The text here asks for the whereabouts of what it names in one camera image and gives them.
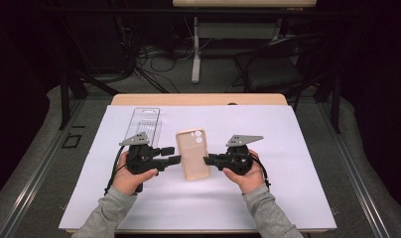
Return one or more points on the clear plastic rack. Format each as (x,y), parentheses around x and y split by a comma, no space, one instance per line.
(145,122)

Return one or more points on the aluminium floor rail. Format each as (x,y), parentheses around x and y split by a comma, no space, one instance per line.
(39,168)
(354,178)

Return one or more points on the white table mat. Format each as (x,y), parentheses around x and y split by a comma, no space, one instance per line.
(288,172)

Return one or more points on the person's left hand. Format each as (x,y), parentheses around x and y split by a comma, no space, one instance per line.
(129,181)

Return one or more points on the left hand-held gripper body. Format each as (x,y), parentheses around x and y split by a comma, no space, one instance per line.
(139,158)

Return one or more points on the person's right hand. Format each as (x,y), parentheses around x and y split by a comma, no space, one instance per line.
(251,180)

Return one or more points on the beige phone case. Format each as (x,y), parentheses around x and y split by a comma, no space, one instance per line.
(192,158)

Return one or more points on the black metal stand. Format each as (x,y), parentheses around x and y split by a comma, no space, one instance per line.
(65,105)
(335,109)

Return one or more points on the white desk with metal legs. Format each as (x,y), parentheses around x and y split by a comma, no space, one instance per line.
(196,59)

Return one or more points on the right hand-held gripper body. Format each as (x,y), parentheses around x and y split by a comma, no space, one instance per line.
(238,160)

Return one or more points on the black chair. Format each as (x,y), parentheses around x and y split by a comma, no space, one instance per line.
(271,74)

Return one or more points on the wooden table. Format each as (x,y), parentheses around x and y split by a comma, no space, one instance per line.
(188,99)

